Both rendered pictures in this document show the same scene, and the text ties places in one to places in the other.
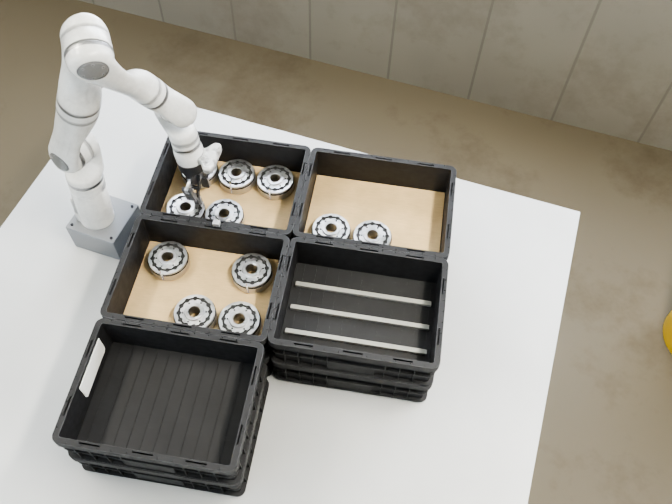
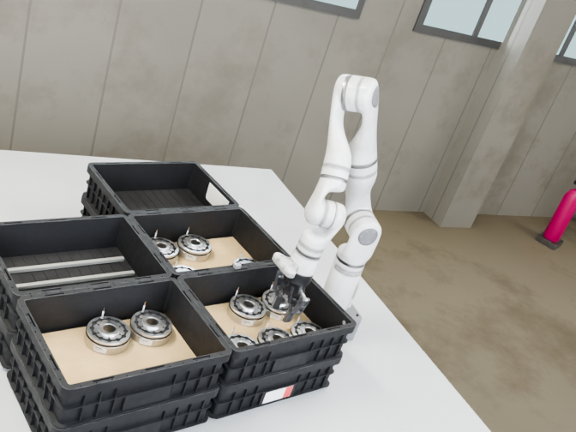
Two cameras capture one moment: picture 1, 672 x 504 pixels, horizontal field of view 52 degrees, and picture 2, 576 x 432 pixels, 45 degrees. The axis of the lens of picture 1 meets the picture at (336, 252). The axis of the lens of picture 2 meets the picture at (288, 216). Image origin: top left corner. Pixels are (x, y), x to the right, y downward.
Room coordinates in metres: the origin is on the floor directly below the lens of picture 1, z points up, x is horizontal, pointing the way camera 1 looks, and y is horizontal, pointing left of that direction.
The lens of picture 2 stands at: (2.06, -0.92, 1.94)
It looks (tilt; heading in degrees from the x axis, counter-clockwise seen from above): 26 degrees down; 128
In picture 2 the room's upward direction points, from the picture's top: 19 degrees clockwise
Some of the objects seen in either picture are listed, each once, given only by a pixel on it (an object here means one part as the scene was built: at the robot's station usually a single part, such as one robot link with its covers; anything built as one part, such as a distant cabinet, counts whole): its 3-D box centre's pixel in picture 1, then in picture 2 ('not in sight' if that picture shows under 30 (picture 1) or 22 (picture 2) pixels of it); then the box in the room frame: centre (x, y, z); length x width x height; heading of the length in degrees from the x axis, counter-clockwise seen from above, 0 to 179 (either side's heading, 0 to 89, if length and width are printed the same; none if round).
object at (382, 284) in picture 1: (359, 311); (73, 270); (0.79, -0.07, 0.87); 0.40 x 0.30 x 0.11; 83
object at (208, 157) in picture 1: (194, 149); (299, 258); (1.13, 0.36, 1.05); 0.11 x 0.09 x 0.06; 78
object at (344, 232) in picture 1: (331, 229); (152, 323); (1.04, 0.02, 0.86); 0.10 x 0.10 x 0.01
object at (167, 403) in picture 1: (167, 400); (160, 201); (0.54, 0.37, 0.87); 0.40 x 0.30 x 0.11; 83
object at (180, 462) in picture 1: (163, 392); (164, 188); (0.54, 0.37, 0.92); 0.40 x 0.30 x 0.02; 83
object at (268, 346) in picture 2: (228, 181); (267, 304); (1.14, 0.29, 0.92); 0.40 x 0.30 x 0.02; 83
